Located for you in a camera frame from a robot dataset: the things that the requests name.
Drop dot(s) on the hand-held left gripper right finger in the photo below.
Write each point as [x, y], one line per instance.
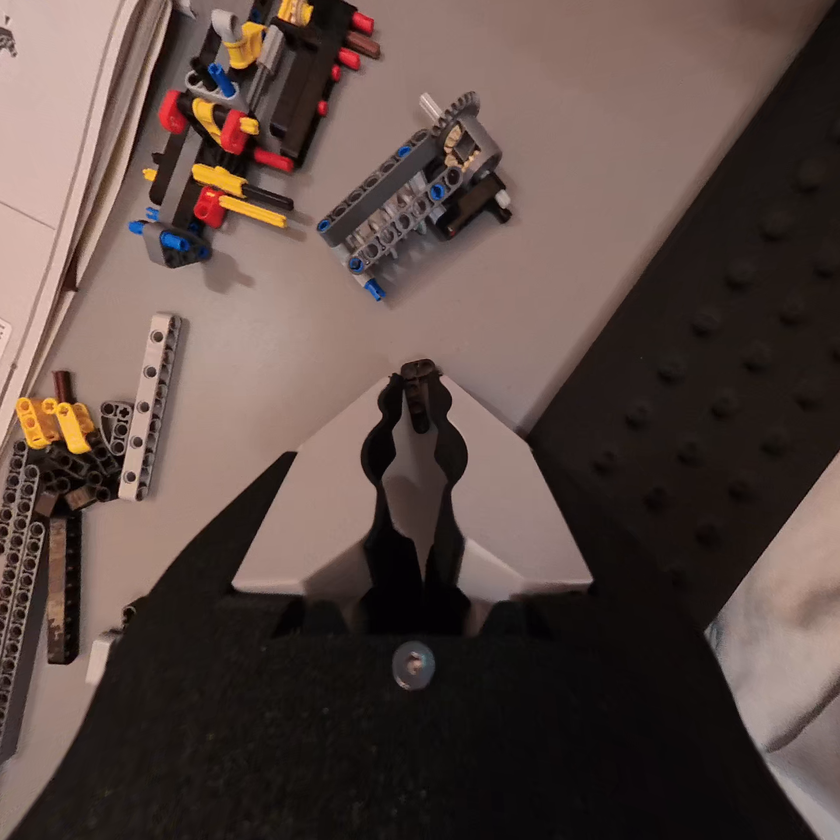
[518, 518]

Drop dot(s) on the grey lego gear assembly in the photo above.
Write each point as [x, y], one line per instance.
[394, 210]

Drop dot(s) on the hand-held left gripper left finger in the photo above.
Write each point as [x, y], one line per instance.
[308, 518]

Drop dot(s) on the person's white shirt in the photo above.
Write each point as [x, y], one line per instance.
[787, 656]

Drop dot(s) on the lego instruction booklet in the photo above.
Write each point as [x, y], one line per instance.
[52, 131]

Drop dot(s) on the pile of lego beams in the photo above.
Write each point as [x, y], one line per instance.
[23, 558]

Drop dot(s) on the long lego chassis assembly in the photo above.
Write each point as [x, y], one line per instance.
[295, 98]

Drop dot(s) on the black L-shaped lego beam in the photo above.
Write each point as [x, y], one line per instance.
[417, 394]

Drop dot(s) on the black perforated foam pad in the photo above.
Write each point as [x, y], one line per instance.
[689, 361]

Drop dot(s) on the light grey long lego bar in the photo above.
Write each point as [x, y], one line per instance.
[149, 407]

